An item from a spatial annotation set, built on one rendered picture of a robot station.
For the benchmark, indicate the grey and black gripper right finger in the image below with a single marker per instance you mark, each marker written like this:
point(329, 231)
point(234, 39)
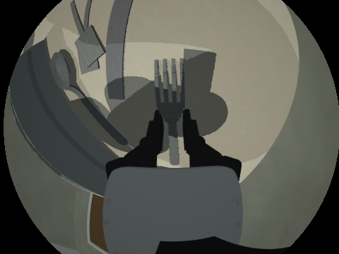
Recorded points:
point(204, 155)

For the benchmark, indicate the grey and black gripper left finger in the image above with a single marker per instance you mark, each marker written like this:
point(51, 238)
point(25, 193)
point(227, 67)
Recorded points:
point(144, 155)

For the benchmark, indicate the grey drawer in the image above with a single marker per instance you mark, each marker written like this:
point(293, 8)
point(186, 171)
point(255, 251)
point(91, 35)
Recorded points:
point(41, 135)

